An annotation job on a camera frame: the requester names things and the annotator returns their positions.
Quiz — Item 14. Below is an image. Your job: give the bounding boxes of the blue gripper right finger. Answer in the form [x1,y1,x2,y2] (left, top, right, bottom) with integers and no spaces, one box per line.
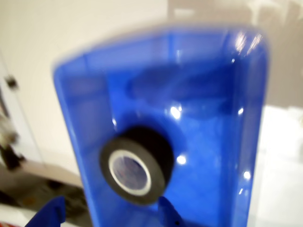
[158,196,188,227]

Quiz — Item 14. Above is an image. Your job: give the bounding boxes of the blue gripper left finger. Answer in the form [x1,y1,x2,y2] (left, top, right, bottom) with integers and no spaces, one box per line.
[25,195,66,227]

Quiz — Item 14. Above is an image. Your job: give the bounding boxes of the blue plastic bin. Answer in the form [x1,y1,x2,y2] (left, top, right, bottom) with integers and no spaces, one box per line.
[51,22,272,227]

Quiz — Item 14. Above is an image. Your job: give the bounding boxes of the large black tape roll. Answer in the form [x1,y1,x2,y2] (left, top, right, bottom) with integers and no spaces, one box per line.
[98,126,176,205]

